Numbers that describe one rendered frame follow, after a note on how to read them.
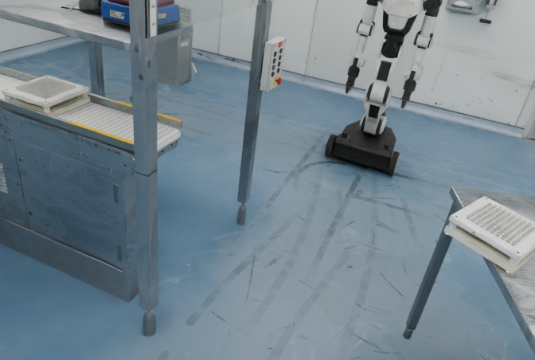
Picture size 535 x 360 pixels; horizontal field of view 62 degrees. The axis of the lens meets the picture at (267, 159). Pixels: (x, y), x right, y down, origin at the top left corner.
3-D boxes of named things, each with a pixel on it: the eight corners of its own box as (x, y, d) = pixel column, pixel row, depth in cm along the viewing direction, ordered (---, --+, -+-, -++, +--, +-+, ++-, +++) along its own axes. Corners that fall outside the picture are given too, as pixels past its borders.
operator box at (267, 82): (280, 84, 251) (286, 37, 238) (268, 92, 237) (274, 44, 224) (270, 81, 253) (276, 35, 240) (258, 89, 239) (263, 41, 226)
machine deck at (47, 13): (193, 34, 173) (193, 24, 171) (130, 55, 142) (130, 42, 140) (68, 5, 191) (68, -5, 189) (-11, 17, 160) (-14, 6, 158)
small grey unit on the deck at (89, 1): (114, 12, 172) (113, -5, 169) (102, 14, 167) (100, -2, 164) (89, 6, 176) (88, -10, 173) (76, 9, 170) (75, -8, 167)
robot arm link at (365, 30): (355, 47, 359) (361, 22, 351) (367, 50, 356) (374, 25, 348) (353, 48, 349) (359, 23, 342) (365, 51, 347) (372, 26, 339)
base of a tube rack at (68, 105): (90, 101, 203) (90, 96, 201) (47, 119, 182) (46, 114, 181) (48, 88, 210) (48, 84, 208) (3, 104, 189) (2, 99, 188)
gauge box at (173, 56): (191, 80, 182) (193, 32, 173) (177, 88, 173) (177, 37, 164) (146, 68, 189) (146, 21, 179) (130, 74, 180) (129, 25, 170)
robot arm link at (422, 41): (410, 60, 345) (418, 35, 339) (423, 63, 342) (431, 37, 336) (408, 60, 335) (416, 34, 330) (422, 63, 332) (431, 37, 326)
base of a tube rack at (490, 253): (543, 247, 153) (546, 241, 152) (512, 274, 139) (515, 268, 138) (478, 210, 169) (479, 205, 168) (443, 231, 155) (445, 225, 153)
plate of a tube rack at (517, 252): (549, 236, 151) (552, 231, 150) (518, 262, 136) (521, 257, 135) (482, 199, 167) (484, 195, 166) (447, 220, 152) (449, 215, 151)
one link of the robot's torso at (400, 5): (377, 25, 362) (388, -21, 344) (419, 34, 352) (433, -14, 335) (370, 32, 337) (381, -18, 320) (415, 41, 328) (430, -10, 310)
